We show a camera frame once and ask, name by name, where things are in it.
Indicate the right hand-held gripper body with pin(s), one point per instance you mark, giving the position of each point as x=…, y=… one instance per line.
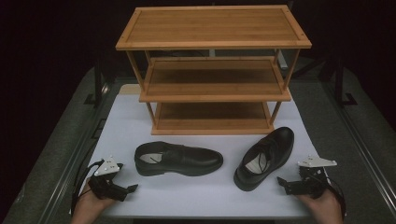
x=311, y=182

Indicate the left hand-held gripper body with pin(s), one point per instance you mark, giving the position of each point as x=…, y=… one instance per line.
x=107, y=183

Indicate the black leather shoe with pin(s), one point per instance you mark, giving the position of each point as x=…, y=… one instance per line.
x=183, y=159
x=278, y=146

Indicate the wooden three-tier shoe rack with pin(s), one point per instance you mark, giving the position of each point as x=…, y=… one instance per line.
x=213, y=29

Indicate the person's right hand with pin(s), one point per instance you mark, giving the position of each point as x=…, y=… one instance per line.
x=322, y=208

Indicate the person's left hand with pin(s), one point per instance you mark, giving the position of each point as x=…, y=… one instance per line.
x=88, y=208

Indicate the white table cover sheet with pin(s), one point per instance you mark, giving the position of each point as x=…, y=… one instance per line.
x=202, y=199

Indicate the black metal stand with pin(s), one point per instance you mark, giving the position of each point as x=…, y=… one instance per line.
x=97, y=84
x=342, y=87

